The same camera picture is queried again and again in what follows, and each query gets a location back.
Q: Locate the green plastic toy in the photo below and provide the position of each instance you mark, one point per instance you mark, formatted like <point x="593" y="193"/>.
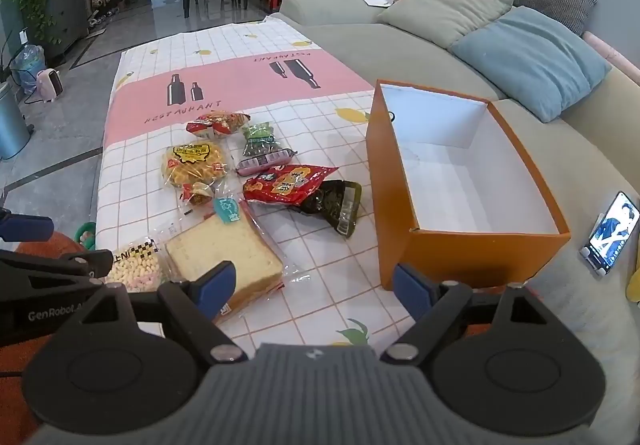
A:
<point x="86" y="235"/>

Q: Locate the pink sausage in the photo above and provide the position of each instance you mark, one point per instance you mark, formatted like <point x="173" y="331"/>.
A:
<point x="265" y="164"/>

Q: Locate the large red snack packet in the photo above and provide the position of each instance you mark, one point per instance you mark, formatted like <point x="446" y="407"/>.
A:
<point x="285" y="185"/>

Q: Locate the packed bread slice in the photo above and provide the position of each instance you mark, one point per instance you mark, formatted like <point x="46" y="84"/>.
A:
<point x="225" y="250"/>

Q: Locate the white phone stand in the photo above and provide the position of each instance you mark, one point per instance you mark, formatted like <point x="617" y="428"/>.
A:
<point x="592" y="262"/>

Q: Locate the yellow cushion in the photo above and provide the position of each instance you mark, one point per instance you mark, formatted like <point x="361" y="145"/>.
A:
<point x="634" y="277"/>

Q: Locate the pink heater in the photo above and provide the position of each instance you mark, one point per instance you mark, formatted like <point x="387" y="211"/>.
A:
<point x="50" y="85"/>

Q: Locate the beige sofa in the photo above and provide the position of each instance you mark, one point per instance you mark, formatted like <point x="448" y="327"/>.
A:
<point x="380" y="50"/>

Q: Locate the orange cardboard box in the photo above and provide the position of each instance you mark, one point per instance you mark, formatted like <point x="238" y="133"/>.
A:
<point x="400" y="205"/>

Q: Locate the smartphone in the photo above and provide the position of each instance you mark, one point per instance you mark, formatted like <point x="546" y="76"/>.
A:
<point x="614" y="230"/>

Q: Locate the blue water jug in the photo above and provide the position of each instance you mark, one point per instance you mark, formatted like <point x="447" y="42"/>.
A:
<point x="29" y="67"/>

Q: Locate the pink bolster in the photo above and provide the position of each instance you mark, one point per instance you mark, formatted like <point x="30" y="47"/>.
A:
<point x="612" y="55"/>

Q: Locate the small red brown packet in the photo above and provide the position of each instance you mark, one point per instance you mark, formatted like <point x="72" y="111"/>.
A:
<point x="197" y="194"/>

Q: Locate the blue cushion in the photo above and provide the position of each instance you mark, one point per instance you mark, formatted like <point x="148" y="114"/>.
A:
<point x="530" y="60"/>

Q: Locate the grey cabinet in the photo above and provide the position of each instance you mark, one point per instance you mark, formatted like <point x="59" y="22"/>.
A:
<point x="67" y="15"/>

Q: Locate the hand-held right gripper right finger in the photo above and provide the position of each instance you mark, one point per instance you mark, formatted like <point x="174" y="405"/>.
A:
<point x="411" y="286"/>

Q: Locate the clear puffed balls packet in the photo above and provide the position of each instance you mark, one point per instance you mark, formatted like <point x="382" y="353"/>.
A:
<point x="135" y="270"/>

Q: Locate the waffle packet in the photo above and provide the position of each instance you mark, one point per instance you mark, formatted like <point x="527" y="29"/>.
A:
<point x="192" y="165"/>

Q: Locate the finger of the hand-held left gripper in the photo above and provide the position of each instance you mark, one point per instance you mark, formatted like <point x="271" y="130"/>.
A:
<point x="35" y="228"/>
<point x="75" y="262"/>

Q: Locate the dark green snack packet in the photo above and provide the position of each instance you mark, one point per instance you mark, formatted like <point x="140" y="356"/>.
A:
<point x="335" y="205"/>

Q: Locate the printed checkered tablecloth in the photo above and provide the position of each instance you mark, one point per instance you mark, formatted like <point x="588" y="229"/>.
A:
<point x="280" y="75"/>

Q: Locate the red packet with orange snacks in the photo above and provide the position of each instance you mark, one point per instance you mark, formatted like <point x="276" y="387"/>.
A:
<point x="215" y="125"/>

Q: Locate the grey trash can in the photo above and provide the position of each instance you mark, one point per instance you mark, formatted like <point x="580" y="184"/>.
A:
<point x="10" y="125"/>

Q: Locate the beige cushion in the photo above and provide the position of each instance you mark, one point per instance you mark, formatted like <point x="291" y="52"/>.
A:
<point x="440" y="7"/>

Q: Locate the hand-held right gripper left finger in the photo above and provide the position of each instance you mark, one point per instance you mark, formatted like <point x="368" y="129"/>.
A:
<point x="216" y="286"/>

